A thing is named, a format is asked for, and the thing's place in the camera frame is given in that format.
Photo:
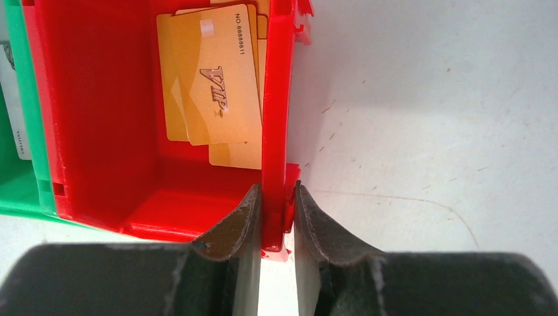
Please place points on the red storage bin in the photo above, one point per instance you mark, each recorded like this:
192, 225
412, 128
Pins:
112, 166

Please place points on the silver cards in green bin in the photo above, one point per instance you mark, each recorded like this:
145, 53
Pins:
13, 102

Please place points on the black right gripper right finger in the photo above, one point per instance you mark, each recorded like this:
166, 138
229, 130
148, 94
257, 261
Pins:
337, 273

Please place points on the orange cards in red bin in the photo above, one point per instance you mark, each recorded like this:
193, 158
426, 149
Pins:
211, 61

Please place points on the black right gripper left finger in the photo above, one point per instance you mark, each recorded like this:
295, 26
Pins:
215, 274

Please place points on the green storage bin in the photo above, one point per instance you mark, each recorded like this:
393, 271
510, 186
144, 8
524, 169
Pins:
26, 188

